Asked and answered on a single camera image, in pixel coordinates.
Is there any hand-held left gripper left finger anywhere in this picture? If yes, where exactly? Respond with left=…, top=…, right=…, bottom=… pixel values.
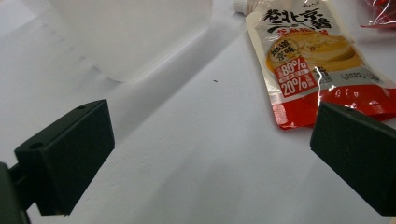
left=13, top=99, right=116, bottom=217

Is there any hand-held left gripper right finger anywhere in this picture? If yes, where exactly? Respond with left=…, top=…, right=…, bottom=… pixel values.
left=309, top=101, right=396, bottom=217

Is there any beige snack packet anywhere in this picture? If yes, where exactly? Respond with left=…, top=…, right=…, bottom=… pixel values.
left=233, top=0, right=396, bottom=131

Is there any clear plastic container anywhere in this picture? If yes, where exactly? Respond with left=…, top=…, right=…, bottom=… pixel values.
left=43, top=0, right=248, bottom=105

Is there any red snack packet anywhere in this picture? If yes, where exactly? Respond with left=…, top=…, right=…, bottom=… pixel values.
left=360, top=0, right=396, bottom=31

